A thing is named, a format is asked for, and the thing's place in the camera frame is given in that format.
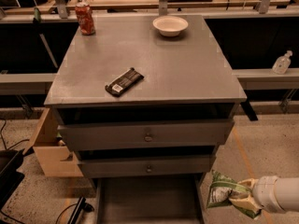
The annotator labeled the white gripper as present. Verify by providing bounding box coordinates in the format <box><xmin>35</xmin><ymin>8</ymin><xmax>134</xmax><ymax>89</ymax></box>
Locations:
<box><xmin>229</xmin><ymin>175</ymin><xmax>284</xmax><ymax>215</ymax></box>

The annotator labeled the green jalapeno chip bag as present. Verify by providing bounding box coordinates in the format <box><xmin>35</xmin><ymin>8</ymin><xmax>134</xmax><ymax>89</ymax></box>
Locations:
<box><xmin>206</xmin><ymin>170</ymin><xmax>262</xmax><ymax>219</ymax></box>

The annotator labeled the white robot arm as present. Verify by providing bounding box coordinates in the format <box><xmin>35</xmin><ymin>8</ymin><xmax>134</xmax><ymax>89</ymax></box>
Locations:
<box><xmin>230</xmin><ymin>175</ymin><xmax>299</xmax><ymax>214</ymax></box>

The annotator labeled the grey bottom drawer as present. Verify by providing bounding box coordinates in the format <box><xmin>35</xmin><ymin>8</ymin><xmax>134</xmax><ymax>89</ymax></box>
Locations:
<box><xmin>95</xmin><ymin>175</ymin><xmax>205</xmax><ymax>224</ymax></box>

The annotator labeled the grey drawer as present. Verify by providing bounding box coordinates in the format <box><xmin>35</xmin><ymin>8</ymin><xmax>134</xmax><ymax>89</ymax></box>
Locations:
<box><xmin>78</xmin><ymin>155</ymin><xmax>216</xmax><ymax>178</ymax></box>
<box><xmin>95</xmin><ymin>175</ymin><xmax>205</xmax><ymax>224</ymax></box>
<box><xmin>58</xmin><ymin>119</ymin><xmax>234</xmax><ymax>151</ymax></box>

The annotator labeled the grey top drawer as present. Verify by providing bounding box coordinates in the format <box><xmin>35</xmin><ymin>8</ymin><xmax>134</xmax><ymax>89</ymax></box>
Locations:
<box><xmin>58</xmin><ymin>119</ymin><xmax>234</xmax><ymax>151</ymax></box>

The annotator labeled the grey middle drawer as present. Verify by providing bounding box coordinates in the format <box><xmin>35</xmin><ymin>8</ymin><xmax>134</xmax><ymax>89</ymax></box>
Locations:
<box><xmin>78</xmin><ymin>155</ymin><xmax>216</xmax><ymax>178</ymax></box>

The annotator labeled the grey drawer cabinet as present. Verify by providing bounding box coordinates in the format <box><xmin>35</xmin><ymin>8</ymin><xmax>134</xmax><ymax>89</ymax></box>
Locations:
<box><xmin>43</xmin><ymin>14</ymin><xmax>248</xmax><ymax>224</ymax></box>

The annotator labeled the clear sanitizer pump bottle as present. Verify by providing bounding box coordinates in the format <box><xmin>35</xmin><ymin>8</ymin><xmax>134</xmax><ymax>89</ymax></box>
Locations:
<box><xmin>272</xmin><ymin>50</ymin><xmax>292</xmax><ymax>75</ymax></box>

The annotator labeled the black snack bar wrapper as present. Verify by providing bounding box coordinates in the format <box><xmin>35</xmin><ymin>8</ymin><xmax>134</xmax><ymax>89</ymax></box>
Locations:
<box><xmin>105</xmin><ymin>67</ymin><xmax>144</xmax><ymax>97</ymax></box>

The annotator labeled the black power strip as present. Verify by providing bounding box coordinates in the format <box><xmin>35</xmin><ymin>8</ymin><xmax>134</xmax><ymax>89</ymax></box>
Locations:
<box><xmin>67</xmin><ymin>197</ymin><xmax>94</xmax><ymax>224</ymax></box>

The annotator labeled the white paper bowl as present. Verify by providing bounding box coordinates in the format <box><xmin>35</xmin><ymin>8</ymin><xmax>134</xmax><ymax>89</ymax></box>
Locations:
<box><xmin>152</xmin><ymin>15</ymin><xmax>189</xmax><ymax>37</ymax></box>

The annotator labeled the wooden workbench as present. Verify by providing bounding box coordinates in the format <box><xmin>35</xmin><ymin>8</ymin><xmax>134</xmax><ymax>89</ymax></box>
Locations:
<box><xmin>2</xmin><ymin>0</ymin><xmax>291</xmax><ymax>14</ymax></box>

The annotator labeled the wooden box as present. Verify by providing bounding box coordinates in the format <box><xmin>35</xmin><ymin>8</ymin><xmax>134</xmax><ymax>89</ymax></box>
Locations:
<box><xmin>23</xmin><ymin>108</ymin><xmax>82</xmax><ymax>177</ymax></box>

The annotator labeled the black equipment case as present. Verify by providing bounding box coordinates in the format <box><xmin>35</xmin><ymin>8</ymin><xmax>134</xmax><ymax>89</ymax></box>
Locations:
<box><xmin>0</xmin><ymin>150</ymin><xmax>24</xmax><ymax>209</ymax></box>

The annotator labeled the red soda can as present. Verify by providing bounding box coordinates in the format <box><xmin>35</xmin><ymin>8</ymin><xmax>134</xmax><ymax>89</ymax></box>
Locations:
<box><xmin>75</xmin><ymin>2</ymin><xmax>95</xmax><ymax>35</ymax></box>

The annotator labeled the black floor cable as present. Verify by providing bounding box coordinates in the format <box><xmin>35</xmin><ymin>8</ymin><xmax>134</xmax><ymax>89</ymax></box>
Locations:
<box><xmin>0</xmin><ymin>119</ymin><xmax>32</xmax><ymax>151</ymax></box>

